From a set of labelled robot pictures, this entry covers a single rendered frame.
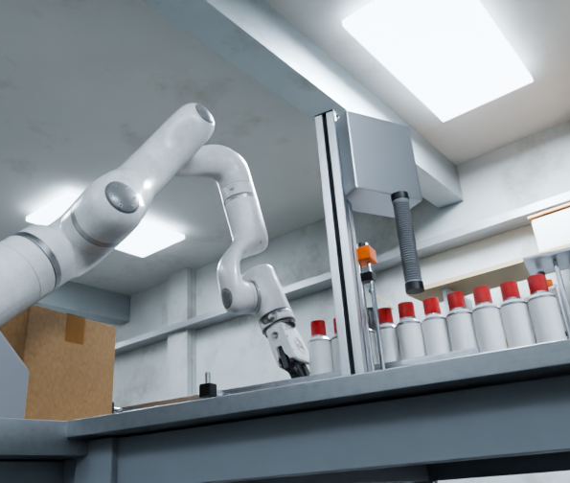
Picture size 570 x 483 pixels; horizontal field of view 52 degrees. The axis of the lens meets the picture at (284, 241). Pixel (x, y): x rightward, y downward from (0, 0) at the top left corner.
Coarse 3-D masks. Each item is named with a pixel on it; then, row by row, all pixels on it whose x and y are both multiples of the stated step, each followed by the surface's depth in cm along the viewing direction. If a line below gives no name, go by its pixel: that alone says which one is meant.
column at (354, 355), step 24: (336, 120) 129; (336, 144) 125; (336, 168) 123; (336, 192) 121; (336, 216) 120; (336, 240) 118; (336, 264) 116; (336, 288) 114; (360, 288) 116; (336, 312) 112; (360, 312) 113; (360, 336) 109; (360, 360) 107
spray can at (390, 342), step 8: (384, 312) 125; (384, 320) 124; (392, 320) 124; (384, 328) 122; (392, 328) 122; (384, 336) 122; (392, 336) 122; (376, 344) 123; (384, 344) 121; (392, 344) 121; (384, 352) 121; (392, 352) 120; (392, 360) 120
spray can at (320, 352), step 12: (312, 324) 131; (324, 324) 131; (312, 336) 130; (324, 336) 129; (312, 348) 128; (324, 348) 127; (312, 360) 127; (324, 360) 126; (312, 372) 126; (324, 372) 125
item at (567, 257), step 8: (568, 248) 116; (528, 256) 119; (536, 256) 118; (544, 256) 118; (552, 256) 118; (560, 256) 118; (568, 256) 119; (528, 264) 122; (536, 264) 122; (544, 264) 123; (552, 264) 123; (560, 264) 123; (568, 264) 124
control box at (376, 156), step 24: (360, 120) 126; (360, 144) 123; (384, 144) 126; (408, 144) 130; (360, 168) 120; (384, 168) 123; (408, 168) 127; (360, 192) 119; (384, 192) 121; (408, 192) 124; (384, 216) 131
